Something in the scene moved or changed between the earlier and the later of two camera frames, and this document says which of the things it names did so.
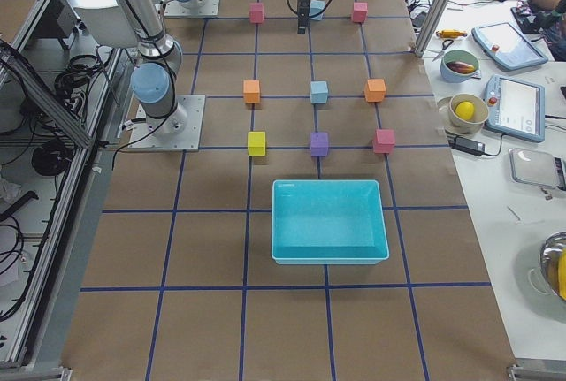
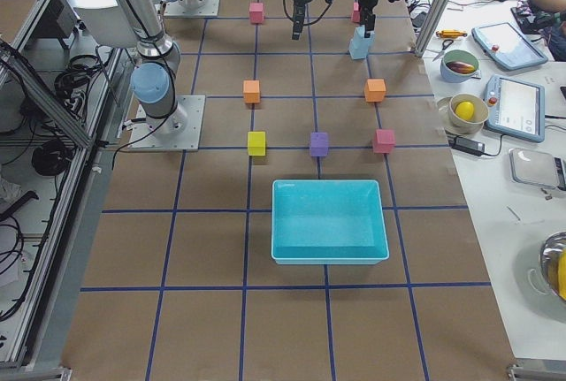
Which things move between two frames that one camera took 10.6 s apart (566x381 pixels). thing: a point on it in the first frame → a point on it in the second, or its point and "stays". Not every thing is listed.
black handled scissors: (445, 43) stays
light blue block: (315, 7) → (359, 42)
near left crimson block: (256, 12) stays
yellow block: (256, 143) stays
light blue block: (318, 92) → (359, 46)
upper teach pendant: (508, 46) stays
